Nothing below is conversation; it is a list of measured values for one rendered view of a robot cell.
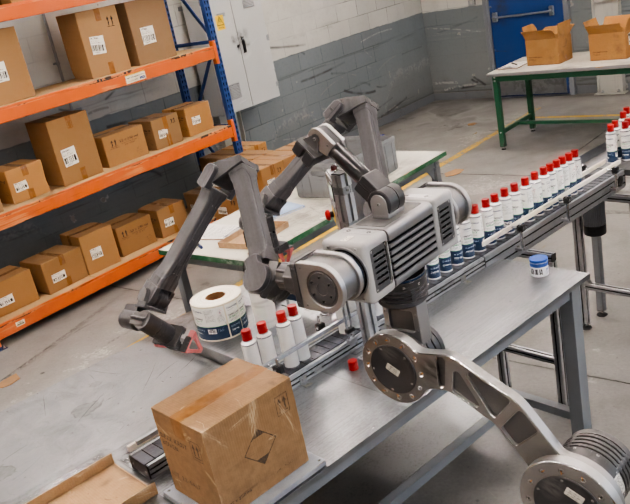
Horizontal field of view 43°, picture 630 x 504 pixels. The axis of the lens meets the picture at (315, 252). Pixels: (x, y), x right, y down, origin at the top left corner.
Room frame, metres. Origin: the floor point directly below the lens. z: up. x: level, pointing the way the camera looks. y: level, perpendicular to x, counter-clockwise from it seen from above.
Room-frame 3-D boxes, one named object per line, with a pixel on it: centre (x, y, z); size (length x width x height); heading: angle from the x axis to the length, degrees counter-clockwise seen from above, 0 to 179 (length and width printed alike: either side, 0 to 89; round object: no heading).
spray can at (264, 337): (2.38, 0.22, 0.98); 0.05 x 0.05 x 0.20
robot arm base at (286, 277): (1.77, 0.05, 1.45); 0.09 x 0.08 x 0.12; 136
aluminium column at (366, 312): (2.47, -0.13, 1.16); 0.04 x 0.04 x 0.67; 39
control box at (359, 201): (2.56, -0.14, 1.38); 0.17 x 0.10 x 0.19; 4
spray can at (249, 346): (2.34, 0.27, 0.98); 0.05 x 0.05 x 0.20
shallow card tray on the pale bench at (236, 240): (4.15, 0.31, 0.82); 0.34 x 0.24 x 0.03; 142
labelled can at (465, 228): (3.05, -0.62, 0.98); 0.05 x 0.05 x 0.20
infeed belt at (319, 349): (2.56, 0.00, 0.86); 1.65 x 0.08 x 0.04; 129
